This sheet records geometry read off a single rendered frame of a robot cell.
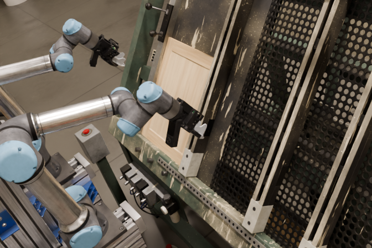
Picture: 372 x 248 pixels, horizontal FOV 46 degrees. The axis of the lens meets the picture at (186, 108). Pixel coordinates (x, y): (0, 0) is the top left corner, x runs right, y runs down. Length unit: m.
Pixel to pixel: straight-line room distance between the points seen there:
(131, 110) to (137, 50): 1.14
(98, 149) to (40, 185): 1.17
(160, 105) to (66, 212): 0.48
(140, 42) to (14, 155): 1.37
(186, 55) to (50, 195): 1.05
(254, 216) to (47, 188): 0.80
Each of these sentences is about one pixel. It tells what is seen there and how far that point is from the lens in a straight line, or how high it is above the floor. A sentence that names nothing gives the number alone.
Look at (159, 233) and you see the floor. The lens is 3.14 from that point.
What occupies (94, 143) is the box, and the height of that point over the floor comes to 0.88.
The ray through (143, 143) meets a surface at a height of 0.90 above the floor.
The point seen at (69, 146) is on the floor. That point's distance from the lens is 4.20.
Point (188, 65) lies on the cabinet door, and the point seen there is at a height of 1.27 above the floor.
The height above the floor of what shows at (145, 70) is 1.11.
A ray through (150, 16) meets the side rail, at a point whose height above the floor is 1.38.
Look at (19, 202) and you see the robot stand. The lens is 1.87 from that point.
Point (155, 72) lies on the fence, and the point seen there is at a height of 1.19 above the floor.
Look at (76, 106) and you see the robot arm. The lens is 1.54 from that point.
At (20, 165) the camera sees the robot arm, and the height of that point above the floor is 1.62.
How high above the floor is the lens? 2.40
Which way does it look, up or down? 36 degrees down
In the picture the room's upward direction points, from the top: 17 degrees counter-clockwise
